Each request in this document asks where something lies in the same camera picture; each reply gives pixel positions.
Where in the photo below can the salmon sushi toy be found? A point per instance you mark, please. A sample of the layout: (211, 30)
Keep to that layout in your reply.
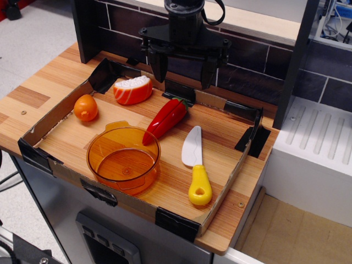
(132, 91)

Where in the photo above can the red toy chili pepper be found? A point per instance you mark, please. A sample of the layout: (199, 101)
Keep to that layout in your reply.
(168, 116)

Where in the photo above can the grey toy oven front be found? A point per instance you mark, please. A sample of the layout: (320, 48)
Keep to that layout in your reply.
(104, 241)

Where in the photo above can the orange toy carrot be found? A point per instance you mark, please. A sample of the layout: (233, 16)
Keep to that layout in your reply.
(86, 108)

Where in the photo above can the transparent orange plastic pot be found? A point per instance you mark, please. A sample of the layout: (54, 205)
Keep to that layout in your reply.
(119, 160)

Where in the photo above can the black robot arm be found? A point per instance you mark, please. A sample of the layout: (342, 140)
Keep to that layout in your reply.
(183, 5)

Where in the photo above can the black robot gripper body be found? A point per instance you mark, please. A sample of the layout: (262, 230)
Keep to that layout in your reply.
(186, 36)

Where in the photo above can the toy knife yellow handle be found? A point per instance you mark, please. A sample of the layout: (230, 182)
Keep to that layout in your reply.
(200, 191)

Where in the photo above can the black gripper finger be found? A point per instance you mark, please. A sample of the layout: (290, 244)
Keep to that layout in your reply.
(159, 65)
(209, 69)

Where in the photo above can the white toy sink drainer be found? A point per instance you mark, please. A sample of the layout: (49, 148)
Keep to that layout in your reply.
(310, 163)

